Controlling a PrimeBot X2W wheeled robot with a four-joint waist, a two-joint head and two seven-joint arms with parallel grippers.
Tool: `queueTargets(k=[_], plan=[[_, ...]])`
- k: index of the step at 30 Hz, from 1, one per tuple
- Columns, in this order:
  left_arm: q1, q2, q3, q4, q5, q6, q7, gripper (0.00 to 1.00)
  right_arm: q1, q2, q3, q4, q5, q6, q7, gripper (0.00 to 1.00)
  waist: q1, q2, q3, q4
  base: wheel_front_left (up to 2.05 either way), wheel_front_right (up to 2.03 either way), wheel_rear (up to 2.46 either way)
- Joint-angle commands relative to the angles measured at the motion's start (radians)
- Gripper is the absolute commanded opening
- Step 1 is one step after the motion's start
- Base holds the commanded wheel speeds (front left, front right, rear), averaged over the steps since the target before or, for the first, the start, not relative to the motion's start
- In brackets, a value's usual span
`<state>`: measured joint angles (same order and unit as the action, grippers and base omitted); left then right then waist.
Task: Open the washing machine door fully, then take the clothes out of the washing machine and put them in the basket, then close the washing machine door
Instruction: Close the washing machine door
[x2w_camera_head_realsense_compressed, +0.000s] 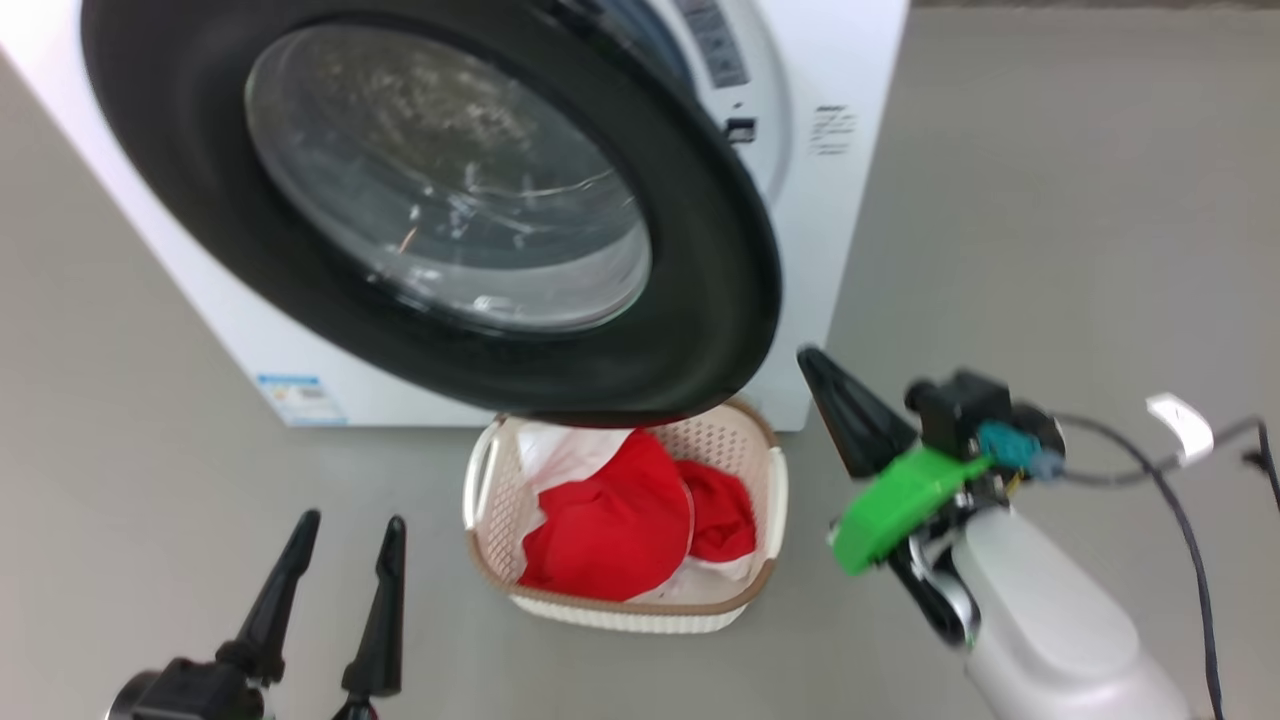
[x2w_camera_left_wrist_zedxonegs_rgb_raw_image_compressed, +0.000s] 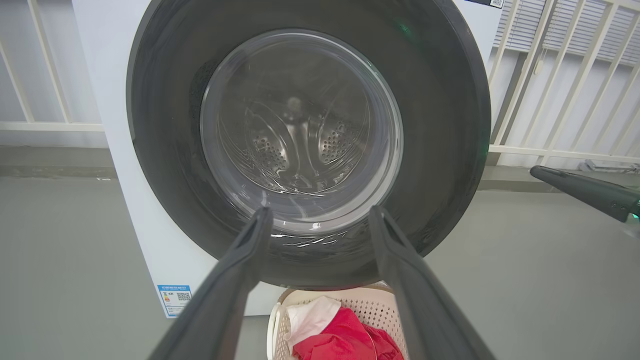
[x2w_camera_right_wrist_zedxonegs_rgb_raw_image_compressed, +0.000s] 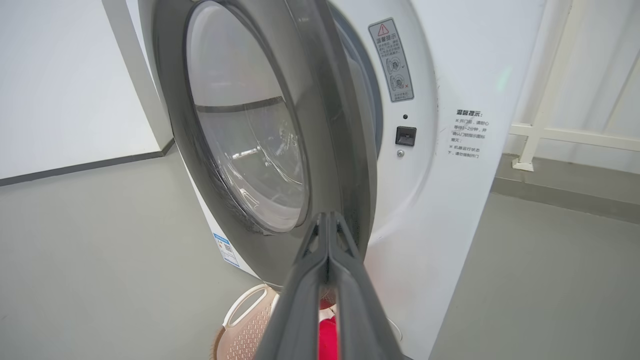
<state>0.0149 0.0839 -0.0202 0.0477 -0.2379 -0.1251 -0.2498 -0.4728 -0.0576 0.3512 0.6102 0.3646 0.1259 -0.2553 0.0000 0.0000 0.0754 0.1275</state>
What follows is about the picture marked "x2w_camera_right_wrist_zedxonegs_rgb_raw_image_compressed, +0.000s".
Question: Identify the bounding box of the white front-load washing machine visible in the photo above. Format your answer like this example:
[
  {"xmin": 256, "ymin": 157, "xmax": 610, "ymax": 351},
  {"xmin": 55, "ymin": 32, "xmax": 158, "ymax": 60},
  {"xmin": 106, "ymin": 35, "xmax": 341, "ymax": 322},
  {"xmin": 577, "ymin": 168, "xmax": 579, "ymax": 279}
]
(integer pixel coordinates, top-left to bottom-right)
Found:
[{"xmin": 102, "ymin": 0, "xmax": 548, "ymax": 360}]

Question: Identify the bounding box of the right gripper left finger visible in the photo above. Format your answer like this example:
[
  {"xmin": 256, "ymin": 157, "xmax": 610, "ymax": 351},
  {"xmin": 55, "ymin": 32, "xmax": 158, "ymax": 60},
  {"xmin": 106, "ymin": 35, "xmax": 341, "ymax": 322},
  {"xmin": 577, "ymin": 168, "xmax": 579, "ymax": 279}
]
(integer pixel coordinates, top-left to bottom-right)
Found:
[{"xmin": 255, "ymin": 212, "xmax": 330, "ymax": 360}]

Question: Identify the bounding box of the blue energy label sticker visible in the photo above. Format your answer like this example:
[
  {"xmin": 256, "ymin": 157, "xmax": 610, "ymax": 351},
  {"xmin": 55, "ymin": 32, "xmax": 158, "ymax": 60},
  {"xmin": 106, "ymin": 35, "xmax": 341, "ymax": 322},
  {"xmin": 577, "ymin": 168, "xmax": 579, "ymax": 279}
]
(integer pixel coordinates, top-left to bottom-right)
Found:
[{"xmin": 213, "ymin": 232, "xmax": 241, "ymax": 268}]

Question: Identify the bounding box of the cream laundry basket brown rim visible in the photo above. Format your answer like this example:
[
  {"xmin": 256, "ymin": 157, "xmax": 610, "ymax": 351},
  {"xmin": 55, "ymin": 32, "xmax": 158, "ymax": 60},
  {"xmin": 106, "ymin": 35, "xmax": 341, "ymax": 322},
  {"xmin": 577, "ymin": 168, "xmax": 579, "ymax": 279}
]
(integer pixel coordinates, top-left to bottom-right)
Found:
[{"xmin": 212, "ymin": 284, "xmax": 341, "ymax": 360}]

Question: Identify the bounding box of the white metal railing frame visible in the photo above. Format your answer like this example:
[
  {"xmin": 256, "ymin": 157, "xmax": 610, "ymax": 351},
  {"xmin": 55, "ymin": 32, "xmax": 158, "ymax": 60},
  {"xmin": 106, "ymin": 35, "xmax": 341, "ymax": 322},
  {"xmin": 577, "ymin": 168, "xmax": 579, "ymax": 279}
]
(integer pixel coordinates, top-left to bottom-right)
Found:
[{"xmin": 510, "ymin": 0, "xmax": 640, "ymax": 173}]

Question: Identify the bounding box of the red and white garment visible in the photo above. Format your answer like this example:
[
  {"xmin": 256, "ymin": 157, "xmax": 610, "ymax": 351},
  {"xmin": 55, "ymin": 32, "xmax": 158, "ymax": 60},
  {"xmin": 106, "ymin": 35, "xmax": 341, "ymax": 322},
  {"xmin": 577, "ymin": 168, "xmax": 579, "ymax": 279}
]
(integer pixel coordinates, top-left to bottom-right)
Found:
[{"xmin": 318, "ymin": 299, "xmax": 339, "ymax": 360}]

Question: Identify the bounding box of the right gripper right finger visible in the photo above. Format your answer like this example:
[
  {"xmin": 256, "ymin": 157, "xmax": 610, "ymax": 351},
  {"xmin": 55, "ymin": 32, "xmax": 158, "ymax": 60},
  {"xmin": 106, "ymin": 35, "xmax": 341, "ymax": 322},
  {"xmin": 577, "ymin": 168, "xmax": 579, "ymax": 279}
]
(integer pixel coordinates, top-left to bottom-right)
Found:
[{"xmin": 329, "ymin": 211, "xmax": 406, "ymax": 360}]

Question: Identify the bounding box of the round black glass washer door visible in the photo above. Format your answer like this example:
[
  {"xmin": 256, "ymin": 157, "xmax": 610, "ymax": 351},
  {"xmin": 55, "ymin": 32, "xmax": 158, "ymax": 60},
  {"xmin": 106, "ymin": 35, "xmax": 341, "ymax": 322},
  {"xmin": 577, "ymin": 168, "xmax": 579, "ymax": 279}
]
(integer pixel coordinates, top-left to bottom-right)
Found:
[{"xmin": 152, "ymin": 0, "xmax": 378, "ymax": 291}]

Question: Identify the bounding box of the grey warning label sticker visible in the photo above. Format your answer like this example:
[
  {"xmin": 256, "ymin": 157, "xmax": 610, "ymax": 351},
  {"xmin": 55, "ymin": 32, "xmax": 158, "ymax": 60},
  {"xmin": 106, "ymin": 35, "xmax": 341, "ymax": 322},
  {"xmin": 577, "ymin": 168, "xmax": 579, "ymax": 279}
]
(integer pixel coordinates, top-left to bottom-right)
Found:
[{"xmin": 368, "ymin": 18, "xmax": 415, "ymax": 103}]

